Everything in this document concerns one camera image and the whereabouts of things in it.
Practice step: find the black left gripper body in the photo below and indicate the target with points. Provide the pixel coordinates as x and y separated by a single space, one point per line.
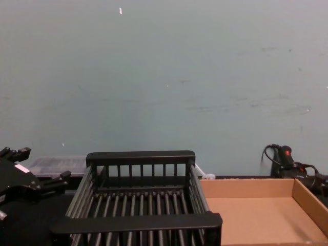
18 184

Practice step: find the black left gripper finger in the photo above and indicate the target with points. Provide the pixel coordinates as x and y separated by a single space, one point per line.
20 153
56 183

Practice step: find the clear plastic case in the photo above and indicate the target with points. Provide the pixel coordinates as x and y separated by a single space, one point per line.
56 165

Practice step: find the black rack with steel bars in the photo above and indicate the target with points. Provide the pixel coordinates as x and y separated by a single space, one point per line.
135 223

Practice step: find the small white plastic piece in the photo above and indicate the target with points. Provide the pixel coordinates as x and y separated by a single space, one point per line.
208 176

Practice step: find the shallow brown cardboard tray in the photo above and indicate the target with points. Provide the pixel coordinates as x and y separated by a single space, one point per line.
256 217

